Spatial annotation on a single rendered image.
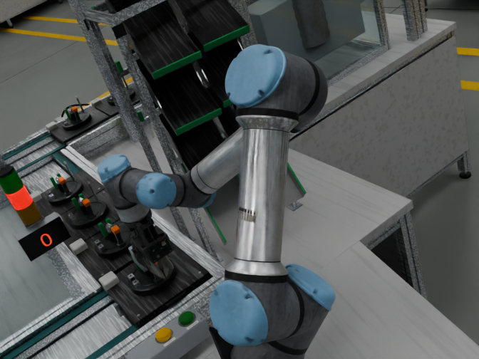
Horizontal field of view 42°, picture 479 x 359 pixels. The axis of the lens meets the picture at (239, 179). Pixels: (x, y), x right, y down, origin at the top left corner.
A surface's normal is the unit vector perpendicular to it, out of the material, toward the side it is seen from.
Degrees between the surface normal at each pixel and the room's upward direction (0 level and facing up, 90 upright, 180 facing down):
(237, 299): 59
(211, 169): 68
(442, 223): 0
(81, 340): 0
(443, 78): 90
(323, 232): 0
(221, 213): 45
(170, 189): 90
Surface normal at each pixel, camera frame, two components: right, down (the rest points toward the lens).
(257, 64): -0.64, -0.20
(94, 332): -0.29, -0.81
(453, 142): 0.55, 0.30
